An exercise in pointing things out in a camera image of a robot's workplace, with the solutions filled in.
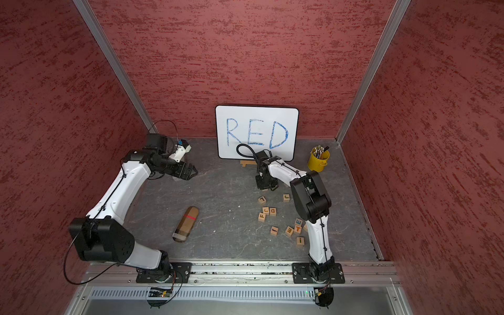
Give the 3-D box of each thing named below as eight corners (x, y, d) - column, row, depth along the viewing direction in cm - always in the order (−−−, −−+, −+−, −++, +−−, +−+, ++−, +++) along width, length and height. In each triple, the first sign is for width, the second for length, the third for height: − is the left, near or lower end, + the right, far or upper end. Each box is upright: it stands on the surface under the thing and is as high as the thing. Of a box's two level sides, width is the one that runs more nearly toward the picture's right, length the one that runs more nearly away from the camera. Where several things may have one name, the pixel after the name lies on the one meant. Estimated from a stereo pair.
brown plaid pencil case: (173, 240, 84) (170, 237, 81) (191, 207, 94) (189, 204, 91) (184, 244, 83) (182, 241, 80) (201, 210, 93) (200, 207, 90)
